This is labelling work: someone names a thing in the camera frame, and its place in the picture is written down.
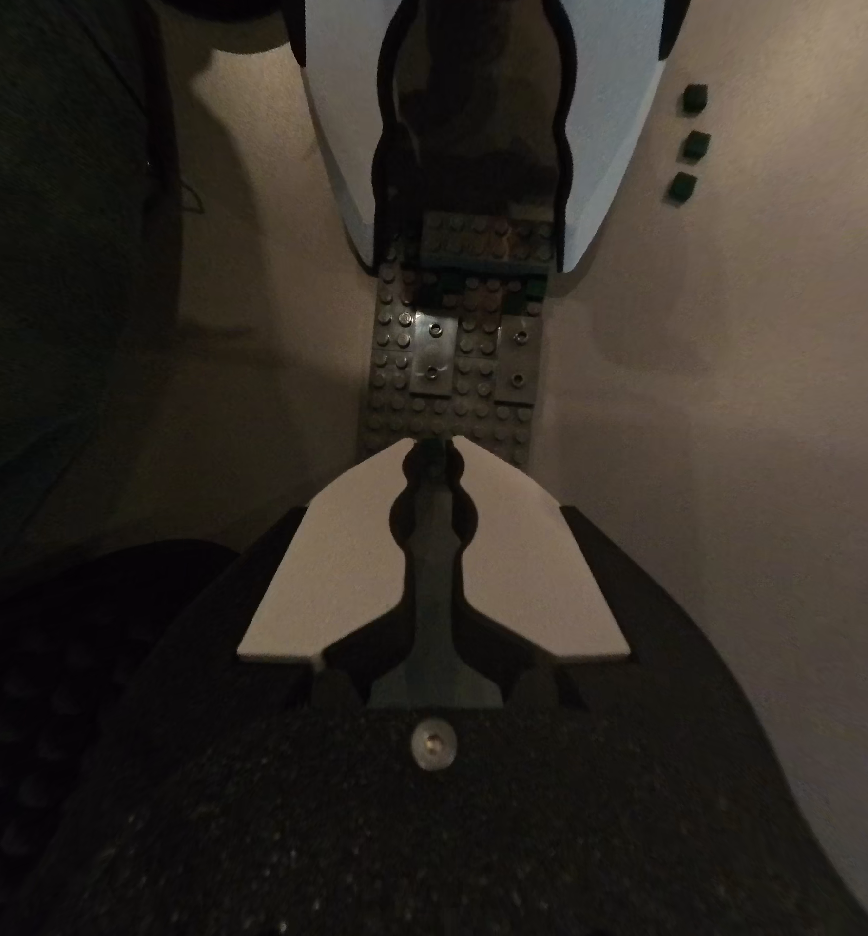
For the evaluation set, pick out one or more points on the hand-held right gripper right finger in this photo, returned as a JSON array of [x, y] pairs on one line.
[[536, 570]]

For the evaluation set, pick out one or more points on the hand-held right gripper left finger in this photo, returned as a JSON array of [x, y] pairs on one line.
[[331, 570]]

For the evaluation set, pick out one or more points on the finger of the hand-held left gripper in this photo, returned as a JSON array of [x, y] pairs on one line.
[[609, 110], [342, 88]]

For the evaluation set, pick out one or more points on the small grey studded brick plate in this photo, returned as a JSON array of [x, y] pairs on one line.
[[477, 238]]

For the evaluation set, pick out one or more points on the grey studded brick baseplate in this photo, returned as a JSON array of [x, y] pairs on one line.
[[390, 344]]

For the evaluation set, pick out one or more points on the pale grey desk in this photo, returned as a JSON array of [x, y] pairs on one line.
[[697, 439]]

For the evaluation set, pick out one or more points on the small dark green brick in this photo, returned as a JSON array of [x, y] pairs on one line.
[[682, 186], [695, 144], [695, 97]]

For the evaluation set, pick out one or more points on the dark single-stud brick tile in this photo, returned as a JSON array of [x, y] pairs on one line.
[[432, 376], [518, 382], [525, 340], [435, 330]]

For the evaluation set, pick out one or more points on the black bumpy mat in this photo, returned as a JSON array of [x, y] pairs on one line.
[[46, 731]]

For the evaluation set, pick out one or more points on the person's dark clothing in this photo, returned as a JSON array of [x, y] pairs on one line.
[[53, 256]]

